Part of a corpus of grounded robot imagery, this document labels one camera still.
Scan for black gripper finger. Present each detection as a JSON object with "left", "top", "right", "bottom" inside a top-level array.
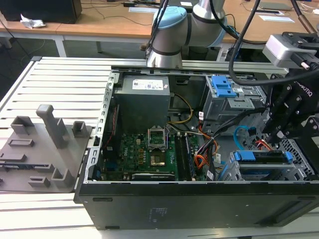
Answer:
[
  {"left": 296, "top": 116, "right": 319, "bottom": 139},
  {"left": 263, "top": 84, "right": 304, "bottom": 144}
]

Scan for orange red disk wire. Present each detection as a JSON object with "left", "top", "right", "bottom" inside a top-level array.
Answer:
[{"left": 195, "top": 139, "right": 275, "bottom": 173}]

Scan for hard disk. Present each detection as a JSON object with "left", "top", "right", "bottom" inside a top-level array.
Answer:
[{"left": 230, "top": 149, "right": 293, "bottom": 175}]

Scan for blue disk wire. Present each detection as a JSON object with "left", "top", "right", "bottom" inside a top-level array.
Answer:
[{"left": 233, "top": 125, "right": 257, "bottom": 151}]

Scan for grey metal disk bay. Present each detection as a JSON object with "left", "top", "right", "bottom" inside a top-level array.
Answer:
[{"left": 219, "top": 138, "right": 316, "bottom": 182}]

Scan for grey metal drive cage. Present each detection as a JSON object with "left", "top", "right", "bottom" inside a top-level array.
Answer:
[{"left": 200, "top": 74, "right": 271, "bottom": 135}]

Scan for blue plastic cage latch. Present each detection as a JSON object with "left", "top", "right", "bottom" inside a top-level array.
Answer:
[{"left": 210, "top": 75, "right": 237, "bottom": 98}]

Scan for white paper sheet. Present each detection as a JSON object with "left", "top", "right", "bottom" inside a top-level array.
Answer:
[
  {"left": 129, "top": 6, "right": 156, "bottom": 13},
  {"left": 259, "top": 14, "right": 296, "bottom": 23}
]

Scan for black RAM stick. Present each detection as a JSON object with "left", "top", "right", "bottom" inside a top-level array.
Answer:
[{"left": 181, "top": 134, "right": 195, "bottom": 179}]

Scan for metal socket cover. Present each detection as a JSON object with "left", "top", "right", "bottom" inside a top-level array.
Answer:
[{"left": 148, "top": 126, "right": 167, "bottom": 151}]

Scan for CPU socket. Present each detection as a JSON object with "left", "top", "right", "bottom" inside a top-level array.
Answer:
[{"left": 148, "top": 150, "right": 167, "bottom": 168}]

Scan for grey power supply unit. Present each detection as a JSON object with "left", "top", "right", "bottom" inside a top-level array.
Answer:
[{"left": 113, "top": 75, "right": 172, "bottom": 128}]

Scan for black PC case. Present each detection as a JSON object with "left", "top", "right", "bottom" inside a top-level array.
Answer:
[{"left": 73, "top": 65, "right": 319, "bottom": 231}]

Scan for green motherboard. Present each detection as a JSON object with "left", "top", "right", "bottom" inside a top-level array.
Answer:
[{"left": 103, "top": 131, "right": 207, "bottom": 182}]

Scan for wooden desk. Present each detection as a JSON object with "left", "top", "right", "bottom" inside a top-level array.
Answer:
[{"left": 0, "top": 0, "right": 319, "bottom": 52}]

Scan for grey parts rack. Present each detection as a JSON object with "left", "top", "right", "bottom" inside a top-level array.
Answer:
[{"left": 0, "top": 104, "right": 94, "bottom": 194}]

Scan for black box on desk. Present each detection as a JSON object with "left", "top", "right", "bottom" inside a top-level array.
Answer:
[{"left": 0, "top": 0, "right": 83, "bottom": 24}]

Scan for crumpled white paper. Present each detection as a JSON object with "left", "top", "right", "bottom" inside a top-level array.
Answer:
[{"left": 19, "top": 13, "right": 47, "bottom": 29}]

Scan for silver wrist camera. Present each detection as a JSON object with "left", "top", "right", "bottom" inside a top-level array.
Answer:
[{"left": 262, "top": 31, "right": 319, "bottom": 72}]

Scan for black wire bundle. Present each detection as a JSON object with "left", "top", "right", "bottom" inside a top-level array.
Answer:
[{"left": 195, "top": 107, "right": 270, "bottom": 156}]

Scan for black cable copper end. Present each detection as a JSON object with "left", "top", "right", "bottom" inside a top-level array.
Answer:
[{"left": 290, "top": 0, "right": 319, "bottom": 35}]

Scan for thick black camera cable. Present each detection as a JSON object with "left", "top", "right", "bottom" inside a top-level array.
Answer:
[{"left": 209, "top": 0, "right": 275, "bottom": 87}]

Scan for black desk cable port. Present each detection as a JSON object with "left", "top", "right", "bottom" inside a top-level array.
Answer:
[{"left": 251, "top": 8, "right": 284, "bottom": 15}]

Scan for blue cable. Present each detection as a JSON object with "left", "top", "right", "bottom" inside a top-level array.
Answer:
[{"left": 226, "top": 24, "right": 244, "bottom": 62}]

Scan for yellow wire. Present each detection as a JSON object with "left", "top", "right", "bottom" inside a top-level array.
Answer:
[{"left": 167, "top": 93, "right": 194, "bottom": 124}]

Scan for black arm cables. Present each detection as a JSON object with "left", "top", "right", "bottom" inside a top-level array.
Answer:
[{"left": 141, "top": 0, "right": 170, "bottom": 60}]

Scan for thin red wire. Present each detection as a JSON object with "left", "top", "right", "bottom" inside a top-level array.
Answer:
[{"left": 103, "top": 106, "right": 118, "bottom": 147}]

